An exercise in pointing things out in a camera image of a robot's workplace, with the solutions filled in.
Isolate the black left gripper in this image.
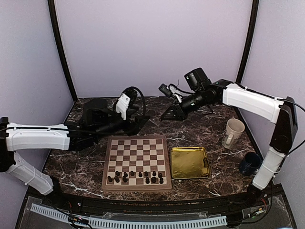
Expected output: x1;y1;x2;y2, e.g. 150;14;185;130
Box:
93;110;150;141

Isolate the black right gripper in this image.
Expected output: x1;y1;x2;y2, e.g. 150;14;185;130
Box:
161;89;208;121

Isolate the wooden chess board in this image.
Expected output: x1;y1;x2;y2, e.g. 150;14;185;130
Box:
102;135;172;192

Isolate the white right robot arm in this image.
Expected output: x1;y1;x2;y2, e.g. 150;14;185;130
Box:
159;68;298;207

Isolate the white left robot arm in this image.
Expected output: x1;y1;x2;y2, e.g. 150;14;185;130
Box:
0;98;150;208

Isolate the gold metal tray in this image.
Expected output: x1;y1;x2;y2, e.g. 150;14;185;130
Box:
171;146;211;180

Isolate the white coral pattern mug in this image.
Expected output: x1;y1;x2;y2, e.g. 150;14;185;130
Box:
222;118;245;149

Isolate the dark blue mug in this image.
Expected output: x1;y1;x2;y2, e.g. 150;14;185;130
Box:
239;152;262;176

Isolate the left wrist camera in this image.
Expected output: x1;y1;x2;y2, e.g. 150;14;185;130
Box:
115;87;138;121

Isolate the black front rail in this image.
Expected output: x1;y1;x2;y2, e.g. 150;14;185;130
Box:
76;198;233;214

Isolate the white slotted cable duct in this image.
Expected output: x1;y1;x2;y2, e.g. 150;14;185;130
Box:
30;204;227;229

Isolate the left black frame post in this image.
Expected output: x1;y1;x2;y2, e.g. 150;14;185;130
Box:
47;0;78;102

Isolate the black frame post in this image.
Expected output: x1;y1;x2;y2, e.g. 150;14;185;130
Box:
47;0;78;102
236;0;260;83

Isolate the right black frame post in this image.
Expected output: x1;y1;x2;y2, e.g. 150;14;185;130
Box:
236;0;260;83

